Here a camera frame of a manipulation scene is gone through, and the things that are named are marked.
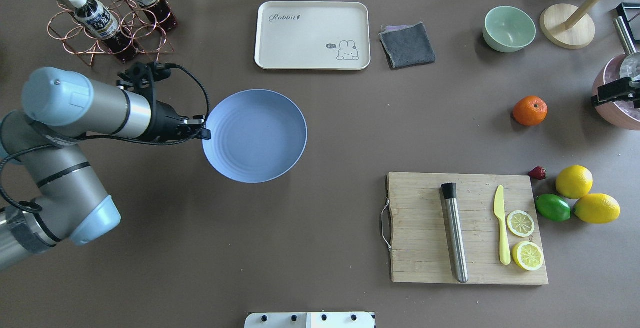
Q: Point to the grey folded cloth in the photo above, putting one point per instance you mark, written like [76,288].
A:
[407,45]

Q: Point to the copper wire bottle rack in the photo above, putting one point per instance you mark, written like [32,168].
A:
[148,37]

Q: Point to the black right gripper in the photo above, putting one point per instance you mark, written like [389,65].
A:
[624,89]

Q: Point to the lemon slice lower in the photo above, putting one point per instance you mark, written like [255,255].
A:
[528,256]

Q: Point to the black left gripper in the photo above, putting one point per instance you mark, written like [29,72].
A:
[163,120]

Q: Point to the red strawberry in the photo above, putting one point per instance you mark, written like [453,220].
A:
[538,173]

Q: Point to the yellow lemon upper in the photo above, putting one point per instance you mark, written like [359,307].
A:
[574,182]

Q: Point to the blue round plate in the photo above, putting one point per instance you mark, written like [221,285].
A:
[257,135]

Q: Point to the cream rabbit tray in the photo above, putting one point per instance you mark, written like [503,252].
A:
[312,35]

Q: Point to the yellow plastic knife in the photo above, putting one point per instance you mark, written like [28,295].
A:
[499,212]

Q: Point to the green ceramic bowl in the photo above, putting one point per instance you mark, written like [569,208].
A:
[508,29]

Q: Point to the wooden cutting board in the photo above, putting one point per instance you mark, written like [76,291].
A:
[420,244]

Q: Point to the metal scoop in bowl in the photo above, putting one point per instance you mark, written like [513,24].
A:
[630,64]

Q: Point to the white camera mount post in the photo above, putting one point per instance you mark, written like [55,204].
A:
[312,319]

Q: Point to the green lime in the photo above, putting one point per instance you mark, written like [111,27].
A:
[553,207]

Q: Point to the wooden stand with round base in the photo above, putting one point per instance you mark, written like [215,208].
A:
[569,26]

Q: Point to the yellow lemon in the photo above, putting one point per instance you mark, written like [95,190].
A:
[574,182]
[597,208]

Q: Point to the lemon slice upper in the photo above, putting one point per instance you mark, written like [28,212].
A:
[520,223]

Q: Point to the yellow lemon lower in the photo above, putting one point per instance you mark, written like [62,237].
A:
[597,208]

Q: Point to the lemon slice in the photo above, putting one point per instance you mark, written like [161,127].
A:
[520,223]
[528,256]

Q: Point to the pink bowl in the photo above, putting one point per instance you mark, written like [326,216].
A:
[619,113]

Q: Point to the steel muddler black tip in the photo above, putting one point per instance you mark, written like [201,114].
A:
[449,191]

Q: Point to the tea bottle front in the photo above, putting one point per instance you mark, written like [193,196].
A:
[101,23]

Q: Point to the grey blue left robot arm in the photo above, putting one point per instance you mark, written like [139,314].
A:
[61,109]

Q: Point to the orange mandarin fruit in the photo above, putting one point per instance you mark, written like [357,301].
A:
[530,111]

